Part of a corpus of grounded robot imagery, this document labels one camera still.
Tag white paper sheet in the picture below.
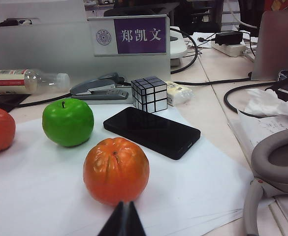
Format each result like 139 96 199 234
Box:
0 103 255 236

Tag black power adapter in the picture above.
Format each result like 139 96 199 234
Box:
214 31 243 46

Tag crumpled white tissue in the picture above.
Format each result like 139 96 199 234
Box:
237 88 288 117

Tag silver laptop lid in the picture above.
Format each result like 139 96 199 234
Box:
251 10 288 81

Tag thick black cable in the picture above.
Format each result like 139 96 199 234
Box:
18 92 72 108

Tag frosted desk divider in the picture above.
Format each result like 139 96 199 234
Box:
0 19 171 79

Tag white extension socket block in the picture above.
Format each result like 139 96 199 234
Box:
210 40 248 58

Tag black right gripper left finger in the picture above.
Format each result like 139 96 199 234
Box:
96 201 125 236

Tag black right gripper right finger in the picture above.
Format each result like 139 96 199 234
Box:
128 201 147 236

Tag white tissue pack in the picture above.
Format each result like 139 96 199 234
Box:
164 81 193 107

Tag black smartphone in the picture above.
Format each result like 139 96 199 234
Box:
103 106 201 161

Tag grey stapler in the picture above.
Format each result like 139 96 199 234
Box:
69 72 132 104

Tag handwritten paper sheet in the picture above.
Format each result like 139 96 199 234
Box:
226 108 288 153

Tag grey headphones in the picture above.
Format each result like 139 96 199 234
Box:
242 127 288 236

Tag clear bottle red label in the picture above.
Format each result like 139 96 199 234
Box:
0 68 70 95

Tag purple white name sign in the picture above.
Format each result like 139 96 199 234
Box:
88 14 171 58

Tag silver mirror cube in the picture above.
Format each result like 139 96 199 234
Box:
130 76 169 114

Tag white monitor base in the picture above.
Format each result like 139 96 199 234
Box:
169 26 188 67

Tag green toy apple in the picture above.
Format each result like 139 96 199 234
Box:
42 98 95 148

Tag black flat pad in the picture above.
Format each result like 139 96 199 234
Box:
0 93 31 113

